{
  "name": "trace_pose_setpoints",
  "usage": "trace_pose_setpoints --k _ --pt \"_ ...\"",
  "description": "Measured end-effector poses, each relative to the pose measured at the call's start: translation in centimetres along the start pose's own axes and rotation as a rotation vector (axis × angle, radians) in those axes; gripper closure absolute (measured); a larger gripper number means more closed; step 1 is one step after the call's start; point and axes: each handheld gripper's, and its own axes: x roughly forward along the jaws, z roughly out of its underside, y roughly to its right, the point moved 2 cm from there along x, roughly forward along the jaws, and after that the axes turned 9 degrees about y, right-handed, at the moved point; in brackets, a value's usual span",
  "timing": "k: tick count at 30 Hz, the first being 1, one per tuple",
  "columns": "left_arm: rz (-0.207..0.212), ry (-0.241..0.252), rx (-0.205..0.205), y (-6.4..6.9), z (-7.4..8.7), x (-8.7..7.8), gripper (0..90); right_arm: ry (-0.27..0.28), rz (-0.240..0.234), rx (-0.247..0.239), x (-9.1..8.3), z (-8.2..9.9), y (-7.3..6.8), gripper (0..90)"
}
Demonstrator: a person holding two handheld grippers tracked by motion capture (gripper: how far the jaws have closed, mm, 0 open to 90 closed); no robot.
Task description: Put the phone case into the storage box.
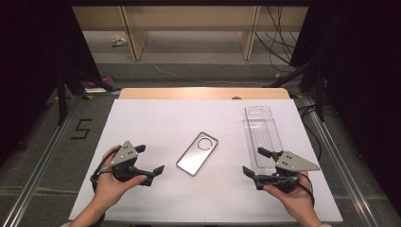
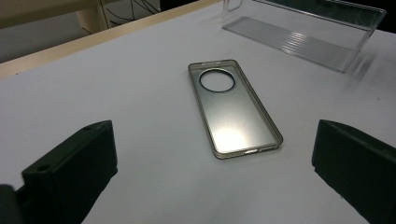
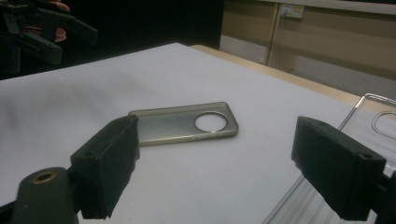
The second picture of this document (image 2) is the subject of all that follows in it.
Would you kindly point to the translucent grey phone case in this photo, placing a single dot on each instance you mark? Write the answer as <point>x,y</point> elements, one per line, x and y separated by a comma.
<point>230,124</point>

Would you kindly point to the white table mat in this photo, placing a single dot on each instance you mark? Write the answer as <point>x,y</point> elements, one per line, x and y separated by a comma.
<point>140,93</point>

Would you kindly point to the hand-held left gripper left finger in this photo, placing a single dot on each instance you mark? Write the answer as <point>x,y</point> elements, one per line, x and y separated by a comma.
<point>68,174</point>

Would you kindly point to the wooden shelf frame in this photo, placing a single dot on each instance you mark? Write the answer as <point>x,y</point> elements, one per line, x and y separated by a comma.
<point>37,12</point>

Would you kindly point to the clear plastic box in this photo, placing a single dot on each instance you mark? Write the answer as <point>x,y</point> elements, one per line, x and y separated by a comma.
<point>289,40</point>

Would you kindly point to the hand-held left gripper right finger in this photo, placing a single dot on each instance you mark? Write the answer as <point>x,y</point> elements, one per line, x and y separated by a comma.
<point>358,168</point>

